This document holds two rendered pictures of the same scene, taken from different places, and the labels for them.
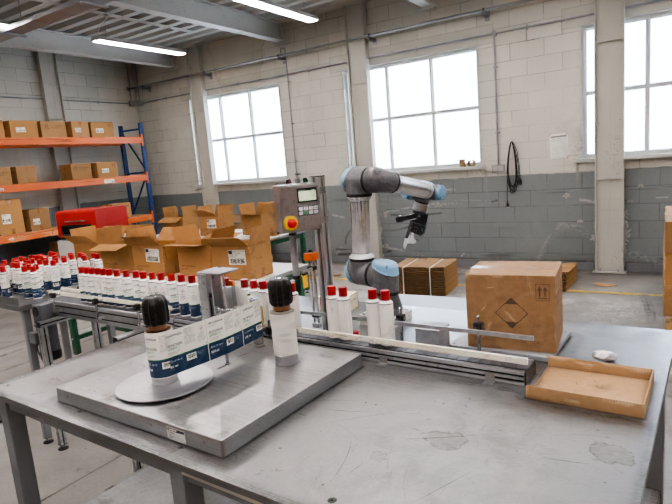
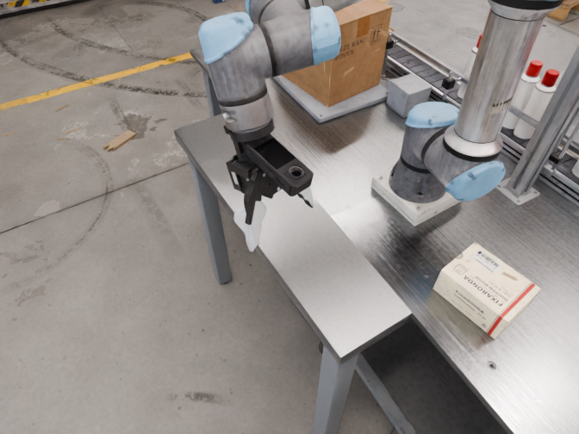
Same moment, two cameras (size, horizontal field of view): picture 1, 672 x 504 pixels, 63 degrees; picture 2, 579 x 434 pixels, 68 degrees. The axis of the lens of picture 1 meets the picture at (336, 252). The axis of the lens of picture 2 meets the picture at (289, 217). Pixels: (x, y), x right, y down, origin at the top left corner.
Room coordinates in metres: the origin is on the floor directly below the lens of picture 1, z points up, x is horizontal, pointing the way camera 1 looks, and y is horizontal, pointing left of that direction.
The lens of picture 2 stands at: (3.26, -0.16, 1.66)
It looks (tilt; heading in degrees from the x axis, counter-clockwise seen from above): 48 degrees down; 205
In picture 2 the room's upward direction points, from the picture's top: straight up
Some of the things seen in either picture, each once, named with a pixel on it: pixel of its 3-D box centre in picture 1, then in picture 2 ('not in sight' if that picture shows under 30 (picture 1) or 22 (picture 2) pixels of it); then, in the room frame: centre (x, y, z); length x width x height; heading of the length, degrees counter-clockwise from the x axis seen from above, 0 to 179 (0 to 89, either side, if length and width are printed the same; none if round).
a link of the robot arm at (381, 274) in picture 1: (384, 275); (431, 133); (2.36, -0.20, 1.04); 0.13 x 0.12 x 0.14; 44
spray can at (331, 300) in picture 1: (333, 311); (536, 105); (2.03, 0.03, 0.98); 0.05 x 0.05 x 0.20
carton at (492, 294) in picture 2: (338, 301); (484, 288); (2.62, 0.01, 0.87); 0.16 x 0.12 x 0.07; 64
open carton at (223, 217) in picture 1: (214, 219); not in sight; (6.75, 1.47, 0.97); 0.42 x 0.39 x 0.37; 145
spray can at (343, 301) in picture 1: (344, 313); (521, 96); (1.99, -0.01, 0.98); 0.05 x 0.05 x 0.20
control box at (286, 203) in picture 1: (297, 207); not in sight; (2.21, 0.14, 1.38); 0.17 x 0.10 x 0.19; 110
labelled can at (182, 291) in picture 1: (183, 295); not in sight; (2.53, 0.74, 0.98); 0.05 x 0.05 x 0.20
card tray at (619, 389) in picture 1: (590, 383); not in sight; (1.50, -0.71, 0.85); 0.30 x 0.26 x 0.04; 55
